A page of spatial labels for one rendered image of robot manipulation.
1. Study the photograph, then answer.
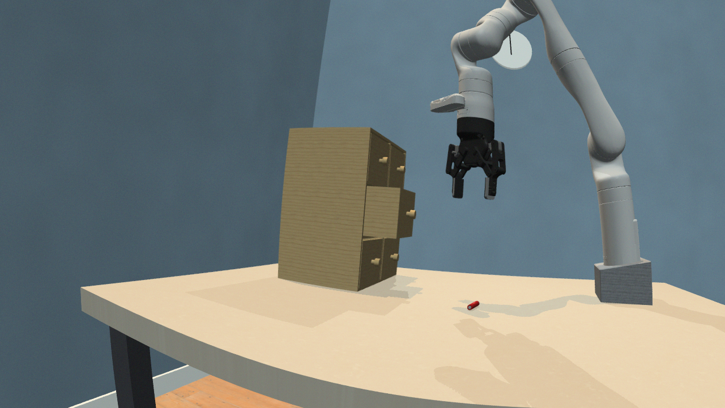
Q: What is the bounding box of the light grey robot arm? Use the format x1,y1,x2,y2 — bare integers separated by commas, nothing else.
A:
430,0,641,266

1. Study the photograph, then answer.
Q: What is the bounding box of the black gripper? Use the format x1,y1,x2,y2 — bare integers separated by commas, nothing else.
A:
446,117,506,199

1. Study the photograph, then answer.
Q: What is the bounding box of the brown chest of drawers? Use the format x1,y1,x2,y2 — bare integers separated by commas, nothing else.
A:
278,127,406,292

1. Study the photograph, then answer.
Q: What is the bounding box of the tan wooden drawer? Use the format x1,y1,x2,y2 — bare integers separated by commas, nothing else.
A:
363,186,416,239
381,238,400,279
368,133,390,186
388,146,406,189
359,238,383,288

